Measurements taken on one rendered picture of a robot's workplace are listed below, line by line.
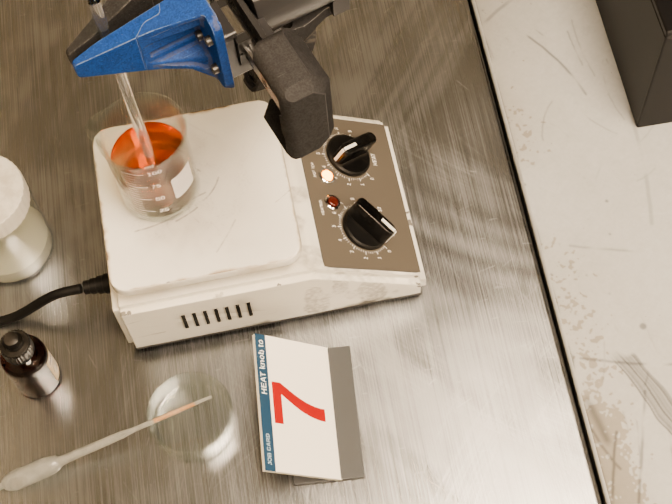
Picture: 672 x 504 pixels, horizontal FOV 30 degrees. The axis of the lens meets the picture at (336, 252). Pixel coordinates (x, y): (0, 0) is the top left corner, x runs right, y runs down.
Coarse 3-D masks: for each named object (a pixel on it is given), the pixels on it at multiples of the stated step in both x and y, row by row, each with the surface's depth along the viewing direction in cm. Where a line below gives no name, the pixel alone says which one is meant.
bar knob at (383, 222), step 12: (360, 204) 80; (348, 216) 81; (360, 216) 81; (372, 216) 80; (348, 228) 81; (360, 228) 81; (372, 228) 81; (384, 228) 80; (360, 240) 81; (372, 240) 81; (384, 240) 81
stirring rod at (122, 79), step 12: (96, 0) 60; (96, 12) 60; (96, 24) 61; (108, 24) 62; (120, 84) 66; (132, 96) 67; (132, 108) 68; (132, 120) 69; (144, 132) 70; (144, 144) 71
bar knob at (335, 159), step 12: (336, 144) 84; (348, 144) 82; (360, 144) 83; (372, 144) 84; (336, 156) 82; (348, 156) 82; (360, 156) 84; (336, 168) 83; (348, 168) 83; (360, 168) 84
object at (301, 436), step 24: (288, 360) 80; (312, 360) 82; (288, 384) 79; (312, 384) 81; (288, 408) 79; (312, 408) 80; (288, 432) 78; (312, 432) 79; (288, 456) 77; (312, 456) 78
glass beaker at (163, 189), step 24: (144, 96) 74; (96, 120) 73; (120, 120) 75; (144, 120) 76; (168, 120) 76; (96, 144) 73; (120, 168) 72; (144, 168) 72; (168, 168) 73; (192, 168) 76; (120, 192) 76; (144, 192) 74; (168, 192) 75; (192, 192) 77; (144, 216) 77; (168, 216) 77
